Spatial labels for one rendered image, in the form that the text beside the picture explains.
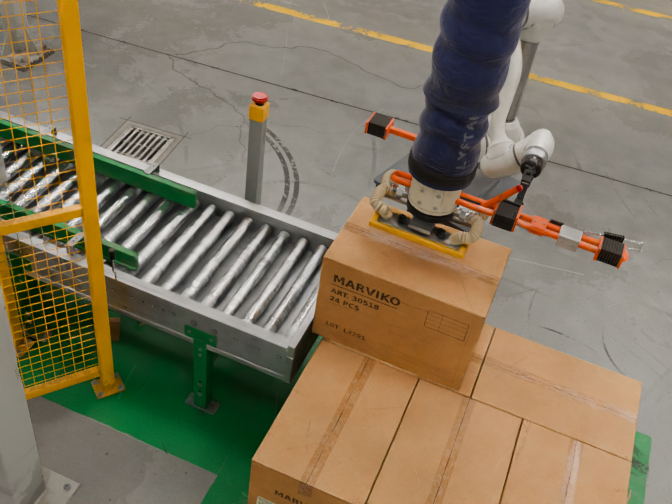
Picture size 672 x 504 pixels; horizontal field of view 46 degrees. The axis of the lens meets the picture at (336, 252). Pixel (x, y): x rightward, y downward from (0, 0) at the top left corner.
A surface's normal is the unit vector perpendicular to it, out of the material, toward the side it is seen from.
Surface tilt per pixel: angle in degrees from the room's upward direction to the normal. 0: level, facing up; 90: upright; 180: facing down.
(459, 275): 0
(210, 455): 0
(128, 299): 90
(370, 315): 90
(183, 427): 0
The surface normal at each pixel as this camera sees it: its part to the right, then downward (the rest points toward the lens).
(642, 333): 0.13, -0.74
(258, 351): -0.37, 0.59
